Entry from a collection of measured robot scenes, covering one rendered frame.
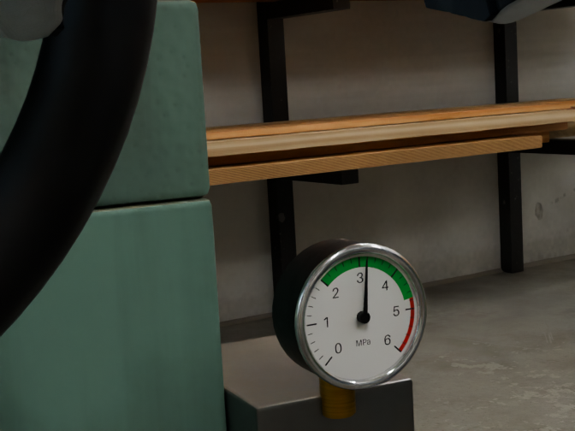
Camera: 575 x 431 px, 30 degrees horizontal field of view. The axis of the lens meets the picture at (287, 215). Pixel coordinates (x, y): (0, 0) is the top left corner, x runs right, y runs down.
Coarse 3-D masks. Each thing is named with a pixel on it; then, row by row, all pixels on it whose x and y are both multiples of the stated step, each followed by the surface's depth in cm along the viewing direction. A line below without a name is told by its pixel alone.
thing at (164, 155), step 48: (0, 48) 44; (192, 48) 48; (0, 96) 45; (144, 96) 47; (192, 96) 48; (0, 144) 45; (144, 144) 47; (192, 144) 48; (144, 192) 48; (192, 192) 48
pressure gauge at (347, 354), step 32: (320, 256) 45; (352, 256) 45; (384, 256) 46; (288, 288) 45; (320, 288) 45; (352, 288) 45; (384, 288) 46; (416, 288) 46; (288, 320) 45; (320, 320) 45; (352, 320) 45; (384, 320) 46; (416, 320) 47; (288, 352) 46; (320, 352) 45; (352, 352) 45; (384, 352) 46; (320, 384) 48; (352, 384) 45
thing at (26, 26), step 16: (0, 0) 10; (16, 0) 11; (32, 0) 11; (48, 0) 11; (64, 0) 11; (0, 16) 11; (16, 16) 11; (32, 16) 11; (48, 16) 11; (0, 32) 11; (16, 32) 11; (32, 32) 11; (48, 32) 12
